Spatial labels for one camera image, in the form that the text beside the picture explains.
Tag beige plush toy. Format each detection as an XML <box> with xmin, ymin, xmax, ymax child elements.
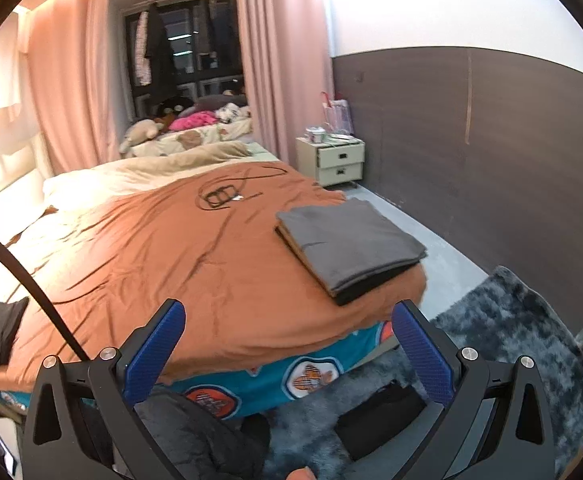
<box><xmin>119</xmin><ymin>120</ymin><xmax>163</xmax><ymax>158</ymax></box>

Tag pink cloth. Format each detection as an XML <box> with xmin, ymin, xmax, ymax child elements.
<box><xmin>169</xmin><ymin>111</ymin><xmax>218</xmax><ymax>132</ymax></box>

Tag pink bag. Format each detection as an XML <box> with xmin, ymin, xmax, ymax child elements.
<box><xmin>321</xmin><ymin>92</ymin><xmax>353</xmax><ymax>136</ymax></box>

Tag hanging clothes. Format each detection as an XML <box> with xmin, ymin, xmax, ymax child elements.
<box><xmin>134</xmin><ymin>2</ymin><xmax>172</xmax><ymax>86</ymax></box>

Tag orange blanket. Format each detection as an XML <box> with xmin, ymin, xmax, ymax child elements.
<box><xmin>0</xmin><ymin>162</ymin><xmax>427</xmax><ymax>386</ymax></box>

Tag plain black folded garment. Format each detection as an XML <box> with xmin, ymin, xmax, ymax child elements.
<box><xmin>331</xmin><ymin>257</ymin><xmax>422</xmax><ymax>307</ymax></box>

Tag person's leg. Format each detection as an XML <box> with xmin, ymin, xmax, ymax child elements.
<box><xmin>136</xmin><ymin>392</ymin><xmax>272</xmax><ymax>480</ymax></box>

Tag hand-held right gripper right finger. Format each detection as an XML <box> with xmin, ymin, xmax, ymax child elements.
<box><xmin>393</xmin><ymin>299</ymin><xmax>556</xmax><ymax>480</ymax></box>

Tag coiled black cable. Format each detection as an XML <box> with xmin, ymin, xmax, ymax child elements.
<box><xmin>194</xmin><ymin>165</ymin><xmax>287</xmax><ymax>211</ymax></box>

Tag grey t-shirt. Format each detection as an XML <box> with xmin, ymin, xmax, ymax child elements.
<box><xmin>276</xmin><ymin>197</ymin><xmax>428</xmax><ymax>296</ymax></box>

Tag dark window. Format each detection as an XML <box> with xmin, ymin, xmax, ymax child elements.
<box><xmin>122</xmin><ymin>0</ymin><xmax>245</xmax><ymax>116</ymax></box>

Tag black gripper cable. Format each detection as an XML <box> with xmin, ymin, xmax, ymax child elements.
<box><xmin>0</xmin><ymin>219</ymin><xmax>91</xmax><ymax>362</ymax></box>

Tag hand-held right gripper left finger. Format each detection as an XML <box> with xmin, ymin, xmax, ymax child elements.
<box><xmin>22</xmin><ymin>299</ymin><xmax>186</xmax><ymax>480</ymax></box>

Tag grey shaggy rug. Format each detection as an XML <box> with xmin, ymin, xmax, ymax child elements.
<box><xmin>242</xmin><ymin>265</ymin><xmax>583</xmax><ymax>480</ymax></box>

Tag black printed folded t-shirt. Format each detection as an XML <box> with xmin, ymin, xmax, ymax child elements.
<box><xmin>0</xmin><ymin>297</ymin><xmax>30</xmax><ymax>368</ymax></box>

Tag pink curtain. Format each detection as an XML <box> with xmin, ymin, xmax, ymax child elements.
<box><xmin>26</xmin><ymin>0</ymin><xmax>137</xmax><ymax>176</ymax></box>
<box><xmin>232</xmin><ymin>0</ymin><xmax>339</xmax><ymax>166</ymax></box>

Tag black slipper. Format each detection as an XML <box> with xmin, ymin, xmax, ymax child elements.
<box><xmin>334</xmin><ymin>380</ymin><xmax>427</xmax><ymax>461</ymax></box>

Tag cream upholstered headboard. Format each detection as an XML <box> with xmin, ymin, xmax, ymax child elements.
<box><xmin>0</xmin><ymin>167</ymin><xmax>47</xmax><ymax>243</ymax></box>

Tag cream bedside cabinet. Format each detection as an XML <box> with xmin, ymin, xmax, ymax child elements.
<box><xmin>295</xmin><ymin>135</ymin><xmax>366</xmax><ymax>187</ymax></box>

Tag beige duvet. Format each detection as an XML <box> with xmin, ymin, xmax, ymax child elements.
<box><xmin>44</xmin><ymin>142</ymin><xmax>280</xmax><ymax>211</ymax></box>

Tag teal patterned bedsheet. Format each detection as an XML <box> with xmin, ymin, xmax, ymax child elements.
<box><xmin>0</xmin><ymin>320</ymin><xmax>402</xmax><ymax>421</ymax></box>

